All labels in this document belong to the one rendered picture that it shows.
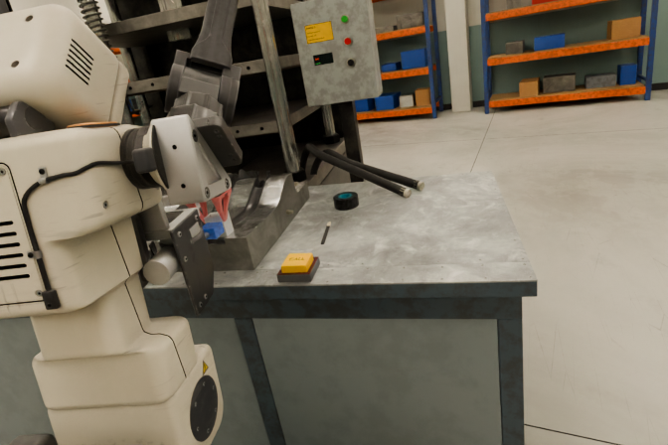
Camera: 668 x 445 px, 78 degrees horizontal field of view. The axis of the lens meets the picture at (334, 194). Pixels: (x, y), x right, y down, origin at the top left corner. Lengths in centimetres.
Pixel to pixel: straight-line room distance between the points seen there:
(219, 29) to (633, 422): 166
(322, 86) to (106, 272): 128
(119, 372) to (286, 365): 53
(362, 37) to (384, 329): 111
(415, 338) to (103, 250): 69
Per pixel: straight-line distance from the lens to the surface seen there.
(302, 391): 122
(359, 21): 171
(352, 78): 172
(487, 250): 99
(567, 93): 686
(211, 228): 101
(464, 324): 101
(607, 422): 178
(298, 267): 94
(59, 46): 64
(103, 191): 57
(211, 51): 71
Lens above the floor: 127
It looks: 19 degrees down
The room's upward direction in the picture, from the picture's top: 10 degrees counter-clockwise
